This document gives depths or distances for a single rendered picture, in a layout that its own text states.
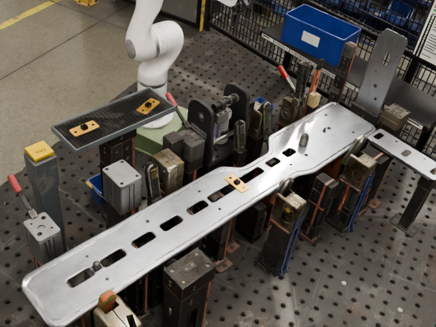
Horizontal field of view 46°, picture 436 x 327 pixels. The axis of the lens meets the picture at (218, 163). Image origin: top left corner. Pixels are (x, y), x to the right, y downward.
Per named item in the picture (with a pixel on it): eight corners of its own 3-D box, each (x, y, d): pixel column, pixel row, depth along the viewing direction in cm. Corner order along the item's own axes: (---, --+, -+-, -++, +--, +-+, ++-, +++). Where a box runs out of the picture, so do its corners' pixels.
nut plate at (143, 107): (145, 115, 161) (145, 111, 160) (135, 110, 162) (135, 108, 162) (160, 102, 167) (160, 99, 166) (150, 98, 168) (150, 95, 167)
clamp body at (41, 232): (50, 322, 156) (35, 247, 132) (32, 296, 161) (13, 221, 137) (78, 304, 161) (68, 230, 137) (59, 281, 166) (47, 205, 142)
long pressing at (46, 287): (60, 342, 121) (59, 339, 120) (13, 279, 132) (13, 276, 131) (379, 130, 198) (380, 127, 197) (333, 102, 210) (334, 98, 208)
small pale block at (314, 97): (296, 167, 221) (316, 97, 197) (289, 163, 223) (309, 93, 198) (301, 163, 223) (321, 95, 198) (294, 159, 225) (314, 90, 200)
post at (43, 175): (51, 263, 171) (34, 167, 142) (39, 249, 175) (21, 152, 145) (71, 252, 175) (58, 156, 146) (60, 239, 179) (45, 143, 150)
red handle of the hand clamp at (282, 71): (298, 102, 193) (277, 66, 193) (295, 104, 195) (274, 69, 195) (305, 98, 195) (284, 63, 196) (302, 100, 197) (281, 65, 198)
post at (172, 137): (167, 226, 189) (172, 143, 162) (158, 217, 191) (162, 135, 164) (177, 219, 191) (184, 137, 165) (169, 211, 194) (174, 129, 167)
